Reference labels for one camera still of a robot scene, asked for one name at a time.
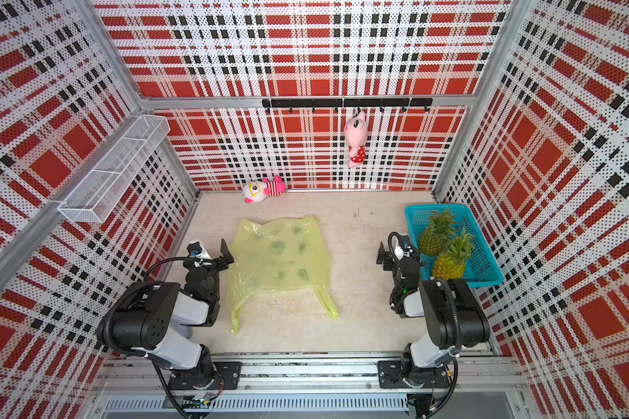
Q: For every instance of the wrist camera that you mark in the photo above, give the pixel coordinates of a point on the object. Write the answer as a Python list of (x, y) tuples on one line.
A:
[(197, 251), (400, 246)]

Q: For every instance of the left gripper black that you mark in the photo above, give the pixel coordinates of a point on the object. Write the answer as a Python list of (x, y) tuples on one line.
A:
[(225, 253)]

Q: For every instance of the aluminium mounting rail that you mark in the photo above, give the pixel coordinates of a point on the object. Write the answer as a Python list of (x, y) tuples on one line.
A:
[(359, 384)]

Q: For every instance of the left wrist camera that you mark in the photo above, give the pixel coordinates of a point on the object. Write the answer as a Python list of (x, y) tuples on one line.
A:
[(197, 251)]

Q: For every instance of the pink hanging plush toy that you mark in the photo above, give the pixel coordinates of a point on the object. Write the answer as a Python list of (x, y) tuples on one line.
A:
[(356, 135)]

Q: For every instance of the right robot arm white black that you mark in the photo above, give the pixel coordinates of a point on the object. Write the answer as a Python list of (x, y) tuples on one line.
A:
[(453, 316)]

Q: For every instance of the white pink plush bird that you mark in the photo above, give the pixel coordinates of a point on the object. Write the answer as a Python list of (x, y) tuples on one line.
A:
[(257, 192)]

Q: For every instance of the black hook rail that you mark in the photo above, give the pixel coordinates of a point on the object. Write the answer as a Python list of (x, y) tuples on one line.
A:
[(356, 103)]

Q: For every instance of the pineapple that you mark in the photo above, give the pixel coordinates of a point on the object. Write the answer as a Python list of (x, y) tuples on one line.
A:
[(451, 262), (441, 227)]

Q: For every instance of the teal plastic basket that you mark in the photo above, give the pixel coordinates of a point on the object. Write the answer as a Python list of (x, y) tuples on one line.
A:
[(481, 269)]

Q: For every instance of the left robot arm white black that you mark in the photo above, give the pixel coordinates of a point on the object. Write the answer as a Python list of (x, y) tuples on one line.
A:
[(150, 318)]

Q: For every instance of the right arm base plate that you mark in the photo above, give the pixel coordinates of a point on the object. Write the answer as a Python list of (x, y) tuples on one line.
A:
[(402, 375)]

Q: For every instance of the white wire mesh shelf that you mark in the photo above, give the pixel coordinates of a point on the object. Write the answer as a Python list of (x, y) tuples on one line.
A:
[(95, 196)]

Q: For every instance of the yellow-green plastic bag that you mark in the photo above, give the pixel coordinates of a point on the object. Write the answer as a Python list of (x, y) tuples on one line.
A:
[(281, 256)]

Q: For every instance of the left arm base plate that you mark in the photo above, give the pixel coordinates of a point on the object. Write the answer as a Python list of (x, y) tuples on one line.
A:
[(222, 375)]

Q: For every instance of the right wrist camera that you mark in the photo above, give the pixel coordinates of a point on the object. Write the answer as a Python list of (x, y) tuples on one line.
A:
[(400, 246)]

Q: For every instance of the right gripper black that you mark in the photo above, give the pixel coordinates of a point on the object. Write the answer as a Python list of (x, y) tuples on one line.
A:
[(383, 254)]

